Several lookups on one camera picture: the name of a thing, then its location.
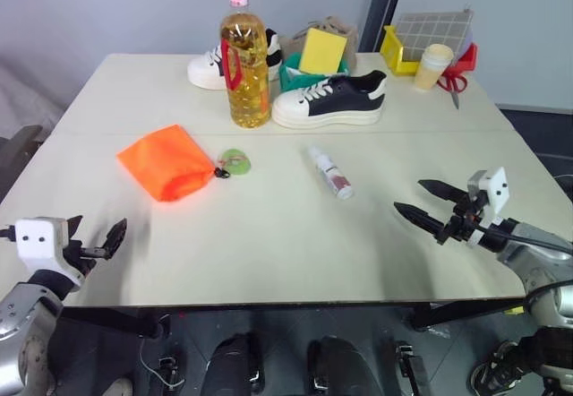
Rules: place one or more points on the white spray bottle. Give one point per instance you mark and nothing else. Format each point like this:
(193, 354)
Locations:
(332, 174)

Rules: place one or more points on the black shoe white laces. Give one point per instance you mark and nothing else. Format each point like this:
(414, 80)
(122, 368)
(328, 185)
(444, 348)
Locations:
(497, 369)

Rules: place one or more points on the grey grid tray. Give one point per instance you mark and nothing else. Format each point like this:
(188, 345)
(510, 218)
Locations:
(432, 26)

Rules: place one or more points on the dark window frame post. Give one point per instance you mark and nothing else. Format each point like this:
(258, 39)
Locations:
(380, 6)

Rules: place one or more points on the yellow plastic bin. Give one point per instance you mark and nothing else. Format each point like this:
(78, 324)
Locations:
(396, 55)

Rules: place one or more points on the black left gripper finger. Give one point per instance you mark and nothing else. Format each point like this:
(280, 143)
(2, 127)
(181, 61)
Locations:
(75, 226)
(115, 237)

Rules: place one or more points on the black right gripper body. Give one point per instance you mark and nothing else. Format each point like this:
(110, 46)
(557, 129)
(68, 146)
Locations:
(461, 228)

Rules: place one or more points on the yellow sponge block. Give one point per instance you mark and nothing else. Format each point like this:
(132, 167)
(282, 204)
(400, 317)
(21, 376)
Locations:
(321, 51)

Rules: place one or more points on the red plastic bin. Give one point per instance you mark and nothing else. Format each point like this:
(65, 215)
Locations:
(467, 57)

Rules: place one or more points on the white black platform sneaker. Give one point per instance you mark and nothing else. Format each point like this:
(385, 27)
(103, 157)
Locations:
(203, 69)
(336, 102)

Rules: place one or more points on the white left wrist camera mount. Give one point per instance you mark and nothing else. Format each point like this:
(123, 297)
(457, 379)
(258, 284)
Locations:
(38, 239)

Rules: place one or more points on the green plastic basket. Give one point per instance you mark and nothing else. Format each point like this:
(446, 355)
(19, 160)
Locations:
(295, 83)

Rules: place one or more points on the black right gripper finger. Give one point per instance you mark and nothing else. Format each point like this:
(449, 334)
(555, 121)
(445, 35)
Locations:
(423, 220)
(443, 191)

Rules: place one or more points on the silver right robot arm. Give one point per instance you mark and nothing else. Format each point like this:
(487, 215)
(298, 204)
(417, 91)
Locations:
(537, 252)

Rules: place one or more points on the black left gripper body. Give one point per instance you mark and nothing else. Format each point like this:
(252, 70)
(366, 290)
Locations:
(81, 261)

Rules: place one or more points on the dark chair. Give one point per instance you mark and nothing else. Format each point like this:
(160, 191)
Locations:
(15, 149)

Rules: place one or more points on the green tape roll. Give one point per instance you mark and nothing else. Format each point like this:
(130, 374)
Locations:
(242, 166)

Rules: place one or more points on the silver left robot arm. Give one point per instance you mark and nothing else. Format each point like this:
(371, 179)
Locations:
(22, 324)

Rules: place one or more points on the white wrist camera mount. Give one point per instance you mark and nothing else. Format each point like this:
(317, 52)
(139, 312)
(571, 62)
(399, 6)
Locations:
(498, 187)
(38, 239)

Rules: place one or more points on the beige paper cup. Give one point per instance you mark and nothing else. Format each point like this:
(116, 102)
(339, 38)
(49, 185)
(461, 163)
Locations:
(430, 69)

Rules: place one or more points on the cooking oil bottle red cap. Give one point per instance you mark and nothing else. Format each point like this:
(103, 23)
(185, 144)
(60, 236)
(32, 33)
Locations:
(246, 78)

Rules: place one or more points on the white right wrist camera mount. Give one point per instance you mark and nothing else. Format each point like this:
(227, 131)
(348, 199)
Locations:
(498, 187)

